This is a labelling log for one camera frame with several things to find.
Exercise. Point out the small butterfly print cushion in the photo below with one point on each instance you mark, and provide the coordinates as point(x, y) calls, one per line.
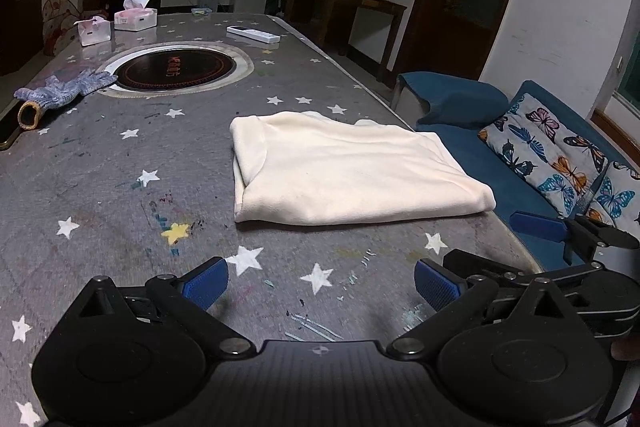
point(617, 202)

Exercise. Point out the blue grey rolled cloth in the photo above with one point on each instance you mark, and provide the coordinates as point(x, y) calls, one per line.
point(65, 87)

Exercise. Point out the round black induction cooktop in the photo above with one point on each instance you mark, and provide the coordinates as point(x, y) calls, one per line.
point(175, 69)

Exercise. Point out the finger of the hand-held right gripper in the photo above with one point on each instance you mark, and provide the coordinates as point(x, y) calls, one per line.
point(537, 227)
point(480, 268)

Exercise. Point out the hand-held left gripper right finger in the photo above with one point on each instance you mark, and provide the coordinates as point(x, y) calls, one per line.
point(437, 287)

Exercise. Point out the small pink tissue pack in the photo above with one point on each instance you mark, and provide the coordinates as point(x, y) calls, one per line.
point(92, 32)

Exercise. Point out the dark wooden side desk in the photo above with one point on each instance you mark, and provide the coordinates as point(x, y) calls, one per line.
point(365, 4)

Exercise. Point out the large butterfly print cushion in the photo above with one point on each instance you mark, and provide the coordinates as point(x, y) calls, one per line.
point(545, 147)

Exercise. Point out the large pink-white tissue box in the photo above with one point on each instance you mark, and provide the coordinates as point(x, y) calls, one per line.
point(135, 18)

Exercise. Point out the cream pants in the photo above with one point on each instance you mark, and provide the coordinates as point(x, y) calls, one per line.
point(350, 172)

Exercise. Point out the round floor fan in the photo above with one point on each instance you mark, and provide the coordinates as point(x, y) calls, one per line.
point(60, 24)

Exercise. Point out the grey star-printed table cover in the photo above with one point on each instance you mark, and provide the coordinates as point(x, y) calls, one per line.
point(100, 157)

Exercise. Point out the blue sofa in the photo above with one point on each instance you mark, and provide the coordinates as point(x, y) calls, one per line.
point(460, 102)

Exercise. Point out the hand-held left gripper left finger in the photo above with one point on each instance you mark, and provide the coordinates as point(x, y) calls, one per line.
point(207, 279)

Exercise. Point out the white remote control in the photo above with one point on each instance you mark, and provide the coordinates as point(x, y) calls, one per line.
point(253, 34)

